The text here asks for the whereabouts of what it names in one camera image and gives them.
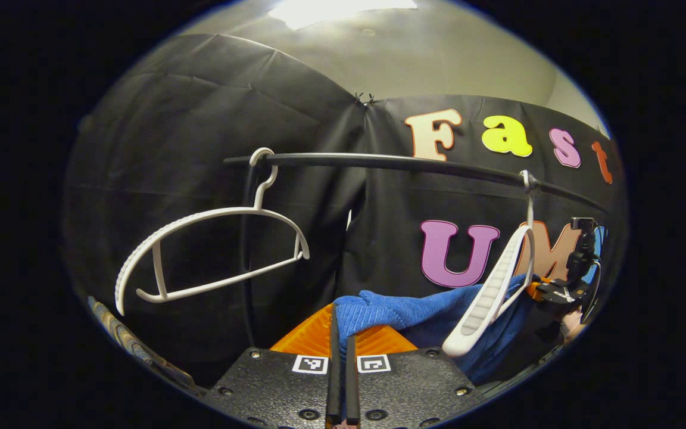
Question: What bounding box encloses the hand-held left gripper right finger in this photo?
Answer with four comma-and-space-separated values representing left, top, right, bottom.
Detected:
345, 325, 488, 428

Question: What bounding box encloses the blue corduroy shirt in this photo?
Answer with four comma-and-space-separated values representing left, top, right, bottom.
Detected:
332, 274, 537, 385

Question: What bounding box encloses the ceiling light panel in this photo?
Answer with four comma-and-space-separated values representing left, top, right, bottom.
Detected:
267, 0, 418, 30

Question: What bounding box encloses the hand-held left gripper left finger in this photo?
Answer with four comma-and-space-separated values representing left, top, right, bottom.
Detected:
205, 303, 342, 429

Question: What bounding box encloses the black clothes rack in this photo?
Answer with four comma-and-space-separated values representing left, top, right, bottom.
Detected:
223, 152, 612, 352

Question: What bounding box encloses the black backdrop cloth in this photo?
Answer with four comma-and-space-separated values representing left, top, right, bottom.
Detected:
63, 33, 626, 388

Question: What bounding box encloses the white plastic hanger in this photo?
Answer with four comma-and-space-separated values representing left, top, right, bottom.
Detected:
115, 147, 311, 316
441, 170, 537, 358

